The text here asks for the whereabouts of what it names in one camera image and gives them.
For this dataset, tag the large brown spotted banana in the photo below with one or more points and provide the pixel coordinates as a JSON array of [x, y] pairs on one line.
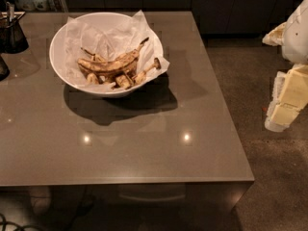
[[119, 65]]

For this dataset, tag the white crumpled paper liner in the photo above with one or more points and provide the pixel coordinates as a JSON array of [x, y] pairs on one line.
[[96, 37]]

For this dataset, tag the banana piece bottom centre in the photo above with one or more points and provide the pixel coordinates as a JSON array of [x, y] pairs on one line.
[[123, 81]]

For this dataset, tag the small banana with stem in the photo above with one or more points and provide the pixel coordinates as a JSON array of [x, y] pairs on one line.
[[140, 77]]

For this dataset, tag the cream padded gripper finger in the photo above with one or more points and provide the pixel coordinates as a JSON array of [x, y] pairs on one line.
[[289, 98]]

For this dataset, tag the dark round object left edge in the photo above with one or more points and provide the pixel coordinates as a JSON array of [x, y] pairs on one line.
[[4, 70]]

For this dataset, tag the banana piece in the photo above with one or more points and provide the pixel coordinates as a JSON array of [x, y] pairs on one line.
[[92, 78], [123, 81]]

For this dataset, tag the banana piece bottom left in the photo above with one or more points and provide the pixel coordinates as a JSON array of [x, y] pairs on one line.
[[92, 78]]

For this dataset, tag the black mesh pen holder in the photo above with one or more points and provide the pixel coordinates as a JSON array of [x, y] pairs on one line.
[[12, 38]]

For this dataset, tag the white ceramic bowl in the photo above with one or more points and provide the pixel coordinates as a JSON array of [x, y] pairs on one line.
[[59, 53]]

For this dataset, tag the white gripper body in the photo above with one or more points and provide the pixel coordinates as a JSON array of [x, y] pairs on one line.
[[296, 36]]

